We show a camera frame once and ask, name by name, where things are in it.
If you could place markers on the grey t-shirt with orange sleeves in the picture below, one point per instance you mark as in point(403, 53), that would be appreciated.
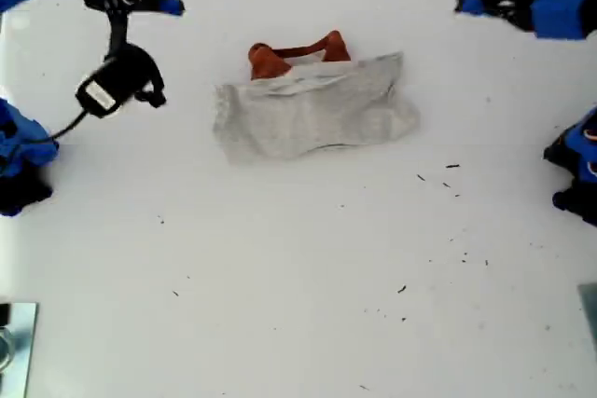
point(317, 113)

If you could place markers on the black camera stalk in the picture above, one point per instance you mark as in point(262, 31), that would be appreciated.
point(117, 30)

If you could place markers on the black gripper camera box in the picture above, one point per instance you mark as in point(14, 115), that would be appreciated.
point(116, 72)

